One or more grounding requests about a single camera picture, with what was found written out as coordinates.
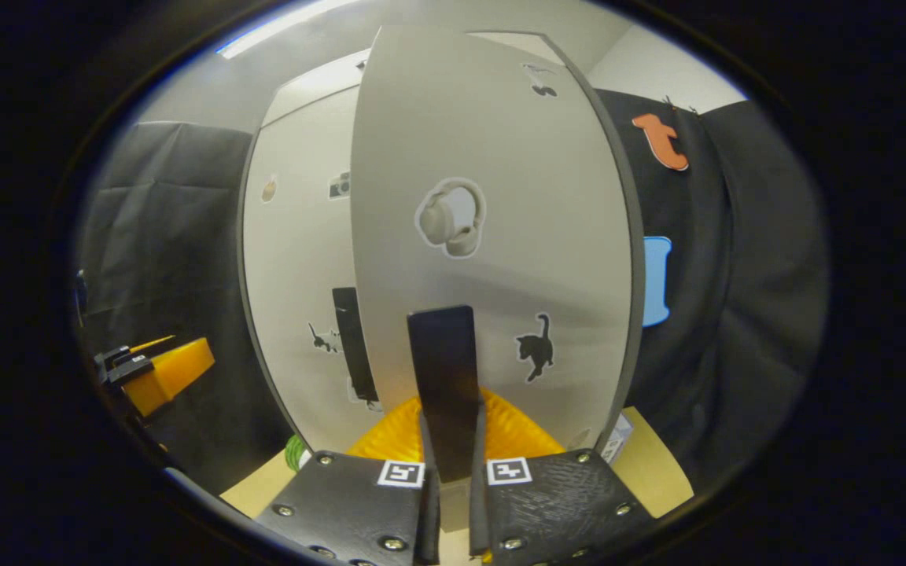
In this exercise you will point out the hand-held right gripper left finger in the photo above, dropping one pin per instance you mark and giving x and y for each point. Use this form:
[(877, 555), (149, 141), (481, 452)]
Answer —
[(430, 519)]

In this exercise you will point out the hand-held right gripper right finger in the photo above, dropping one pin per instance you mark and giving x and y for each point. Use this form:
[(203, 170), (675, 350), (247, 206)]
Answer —
[(478, 511)]

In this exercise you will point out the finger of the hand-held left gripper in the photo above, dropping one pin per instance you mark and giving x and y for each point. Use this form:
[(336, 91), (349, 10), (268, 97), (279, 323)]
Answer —
[(150, 344), (134, 368)]

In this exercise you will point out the grey cabinet door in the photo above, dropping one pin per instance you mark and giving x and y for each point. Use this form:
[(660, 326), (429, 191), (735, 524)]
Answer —
[(296, 259), (500, 157)]

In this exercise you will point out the grey double-door shoe cabinet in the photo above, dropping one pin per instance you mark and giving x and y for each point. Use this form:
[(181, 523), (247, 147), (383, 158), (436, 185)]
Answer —
[(637, 236)]

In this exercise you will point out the black backdrop cloth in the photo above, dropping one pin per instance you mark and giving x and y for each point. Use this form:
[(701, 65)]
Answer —
[(752, 299), (170, 236)]

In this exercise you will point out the small green object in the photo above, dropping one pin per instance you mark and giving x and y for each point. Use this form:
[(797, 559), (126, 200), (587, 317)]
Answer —
[(296, 454)]

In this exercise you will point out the small white box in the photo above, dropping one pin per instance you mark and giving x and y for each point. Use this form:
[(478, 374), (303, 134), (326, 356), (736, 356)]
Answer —
[(618, 440)]

